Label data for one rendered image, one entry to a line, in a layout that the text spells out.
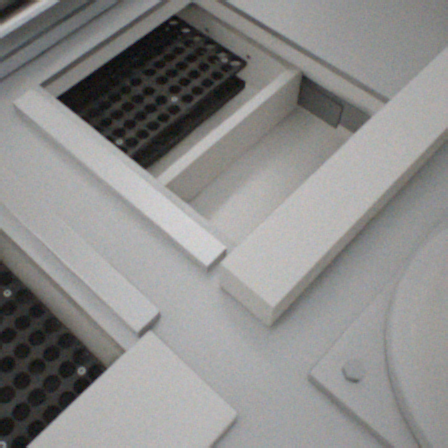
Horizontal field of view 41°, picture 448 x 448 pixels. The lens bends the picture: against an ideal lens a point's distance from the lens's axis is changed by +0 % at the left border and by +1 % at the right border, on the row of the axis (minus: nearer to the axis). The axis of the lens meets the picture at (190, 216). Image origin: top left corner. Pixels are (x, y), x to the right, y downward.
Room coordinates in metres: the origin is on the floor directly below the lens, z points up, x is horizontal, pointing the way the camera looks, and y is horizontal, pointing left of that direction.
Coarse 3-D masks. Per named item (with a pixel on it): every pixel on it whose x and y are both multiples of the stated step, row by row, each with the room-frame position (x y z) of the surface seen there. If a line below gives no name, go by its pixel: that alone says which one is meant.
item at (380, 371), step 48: (432, 240) 0.20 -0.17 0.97; (384, 288) 0.17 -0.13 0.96; (432, 288) 0.15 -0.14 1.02; (384, 336) 0.14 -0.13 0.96; (432, 336) 0.12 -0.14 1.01; (336, 384) 0.11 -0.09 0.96; (384, 384) 0.11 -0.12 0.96; (432, 384) 0.10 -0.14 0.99; (384, 432) 0.08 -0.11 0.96; (432, 432) 0.07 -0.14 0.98
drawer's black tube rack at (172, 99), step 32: (160, 32) 0.51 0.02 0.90; (192, 32) 0.51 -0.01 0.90; (128, 64) 0.46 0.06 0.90; (160, 64) 0.47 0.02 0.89; (192, 64) 0.46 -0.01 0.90; (224, 64) 0.46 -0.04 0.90; (64, 96) 0.42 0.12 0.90; (96, 96) 0.45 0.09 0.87; (128, 96) 0.42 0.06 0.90; (160, 96) 0.42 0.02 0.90; (192, 96) 0.41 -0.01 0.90; (224, 96) 0.44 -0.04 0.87; (96, 128) 0.38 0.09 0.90; (128, 128) 0.41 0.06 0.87; (160, 128) 0.37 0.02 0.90; (192, 128) 0.40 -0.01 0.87
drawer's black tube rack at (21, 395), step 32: (0, 288) 0.21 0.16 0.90; (0, 320) 0.20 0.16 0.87; (32, 320) 0.18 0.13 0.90; (0, 352) 0.16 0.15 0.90; (32, 352) 0.16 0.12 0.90; (64, 352) 0.16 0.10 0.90; (0, 384) 0.13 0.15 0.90; (32, 384) 0.13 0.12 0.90; (64, 384) 0.13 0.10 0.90; (0, 416) 0.11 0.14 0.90; (32, 416) 0.11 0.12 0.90
